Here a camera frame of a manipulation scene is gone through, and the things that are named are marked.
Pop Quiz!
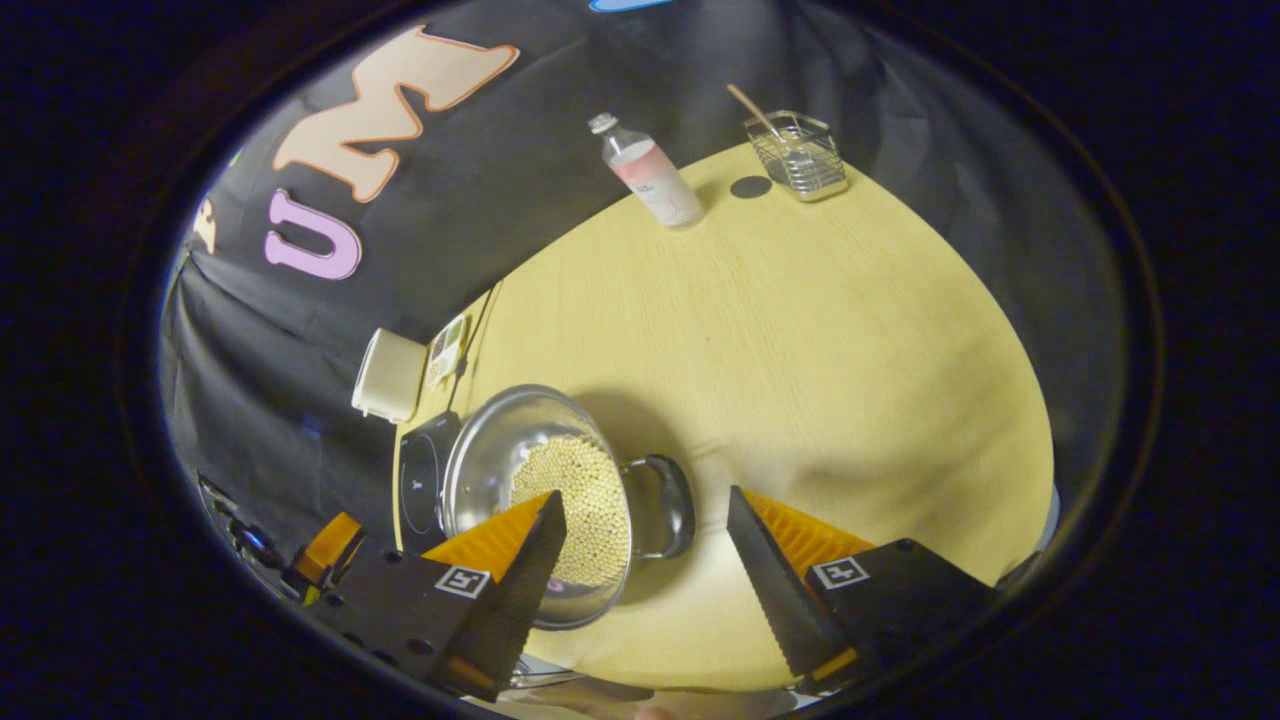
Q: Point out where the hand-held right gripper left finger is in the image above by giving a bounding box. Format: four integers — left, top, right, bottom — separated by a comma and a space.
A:
305, 490, 568, 701

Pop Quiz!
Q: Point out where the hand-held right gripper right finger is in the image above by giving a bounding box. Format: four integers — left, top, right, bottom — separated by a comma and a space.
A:
727, 485, 1001, 683

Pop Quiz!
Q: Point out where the black induction cooktop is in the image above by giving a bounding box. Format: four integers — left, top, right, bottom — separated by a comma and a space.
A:
396, 410, 463, 556

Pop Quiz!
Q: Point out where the steel pot with black handles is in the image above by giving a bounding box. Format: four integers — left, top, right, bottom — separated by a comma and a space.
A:
440, 384, 697, 631

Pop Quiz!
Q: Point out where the pile of soybeans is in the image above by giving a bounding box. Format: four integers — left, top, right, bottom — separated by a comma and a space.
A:
510, 434, 633, 589

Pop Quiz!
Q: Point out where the white toaster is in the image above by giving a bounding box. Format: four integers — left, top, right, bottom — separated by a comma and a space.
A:
351, 328, 428, 425

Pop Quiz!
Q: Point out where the white divided dish with beans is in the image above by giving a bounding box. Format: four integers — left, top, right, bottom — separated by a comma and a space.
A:
427, 313, 471, 389

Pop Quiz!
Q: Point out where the black backdrop cloth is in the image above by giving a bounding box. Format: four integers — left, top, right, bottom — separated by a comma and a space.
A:
160, 0, 1121, 561

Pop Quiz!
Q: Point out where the clear bottle with pink label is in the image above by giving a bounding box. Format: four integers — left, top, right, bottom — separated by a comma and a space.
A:
588, 112, 705, 229

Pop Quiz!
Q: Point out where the wooden stick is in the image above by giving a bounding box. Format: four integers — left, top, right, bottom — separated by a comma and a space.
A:
726, 84, 791, 143

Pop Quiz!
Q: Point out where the black power cable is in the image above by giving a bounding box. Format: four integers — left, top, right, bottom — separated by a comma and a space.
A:
455, 283, 504, 379

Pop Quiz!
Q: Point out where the metal wire basket holder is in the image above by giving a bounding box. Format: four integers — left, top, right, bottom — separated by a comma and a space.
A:
743, 110, 849, 203

